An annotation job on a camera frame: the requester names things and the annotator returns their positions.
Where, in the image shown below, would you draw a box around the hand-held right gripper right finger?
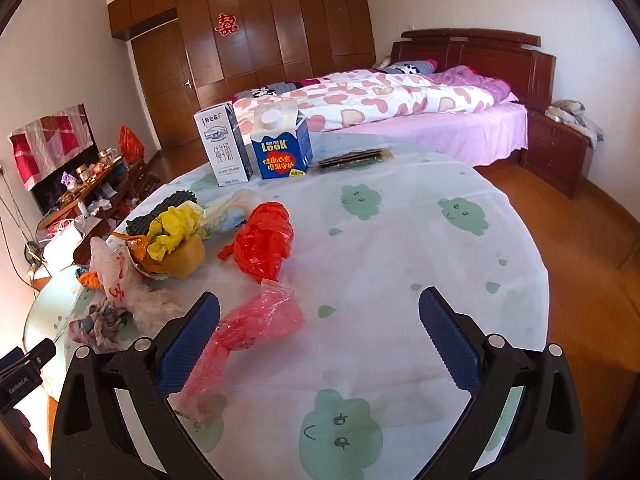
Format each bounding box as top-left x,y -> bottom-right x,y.
417,286 -> 586,480

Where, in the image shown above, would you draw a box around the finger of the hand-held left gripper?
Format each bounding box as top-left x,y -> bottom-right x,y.
20,338 -> 57,368

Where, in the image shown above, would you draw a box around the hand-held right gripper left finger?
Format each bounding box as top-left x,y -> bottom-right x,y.
52,291 -> 223,480

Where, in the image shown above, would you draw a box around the pink plastic bag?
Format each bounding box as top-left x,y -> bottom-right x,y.
167,280 -> 307,423

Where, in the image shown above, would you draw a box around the yellow sponge block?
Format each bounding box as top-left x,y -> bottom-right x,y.
170,236 -> 207,279

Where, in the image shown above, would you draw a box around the white plastic bag red print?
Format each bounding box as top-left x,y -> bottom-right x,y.
89,234 -> 187,331

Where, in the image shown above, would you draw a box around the crumpled grey pink wrapper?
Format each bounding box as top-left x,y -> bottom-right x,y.
69,300 -> 137,358

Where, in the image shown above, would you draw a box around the white box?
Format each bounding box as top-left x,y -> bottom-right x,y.
42,226 -> 87,282

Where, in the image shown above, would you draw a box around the yellow floral plastic bag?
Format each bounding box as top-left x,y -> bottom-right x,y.
146,200 -> 206,262

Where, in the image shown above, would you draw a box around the pale crumpled plastic bag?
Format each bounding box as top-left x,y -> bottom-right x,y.
197,189 -> 261,241

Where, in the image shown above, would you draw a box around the grey knitted cloth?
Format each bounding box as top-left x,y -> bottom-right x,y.
125,189 -> 202,236

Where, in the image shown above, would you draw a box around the black television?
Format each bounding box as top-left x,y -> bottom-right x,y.
30,157 -> 97,217

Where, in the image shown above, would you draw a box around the wooden television cabinet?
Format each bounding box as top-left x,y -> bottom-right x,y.
37,156 -> 162,261

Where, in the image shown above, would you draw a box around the white milk carton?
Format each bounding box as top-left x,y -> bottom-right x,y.
194,101 -> 254,188

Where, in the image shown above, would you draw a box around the dark flat snack packet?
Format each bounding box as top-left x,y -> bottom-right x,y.
305,146 -> 394,176

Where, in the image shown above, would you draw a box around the red white patchwork cloth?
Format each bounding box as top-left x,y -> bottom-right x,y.
8,103 -> 95,192

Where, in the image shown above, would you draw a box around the orange red plastic bag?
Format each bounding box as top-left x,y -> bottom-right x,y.
118,125 -> 146,164

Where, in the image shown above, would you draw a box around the bed with pink quilt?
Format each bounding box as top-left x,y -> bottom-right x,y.
325,101 -> 529,166

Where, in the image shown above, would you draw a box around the blue milk carton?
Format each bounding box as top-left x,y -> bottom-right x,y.
249,100 -> 314,181

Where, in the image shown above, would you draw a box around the wooden nightstand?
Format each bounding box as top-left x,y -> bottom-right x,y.
520,109 -> 596,199

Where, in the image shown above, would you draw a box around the pink heart-print quilt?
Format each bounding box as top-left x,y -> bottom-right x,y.
235,65 -> 511,133

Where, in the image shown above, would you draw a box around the grey crumpled clothes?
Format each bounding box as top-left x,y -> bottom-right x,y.
545,99 -> 604,144

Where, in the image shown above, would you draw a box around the wooden bed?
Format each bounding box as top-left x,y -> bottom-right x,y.
372,28 -> 557,166

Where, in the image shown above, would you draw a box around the brown wooden wardrobe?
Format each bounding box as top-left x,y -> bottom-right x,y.
107,0 -> 377,152

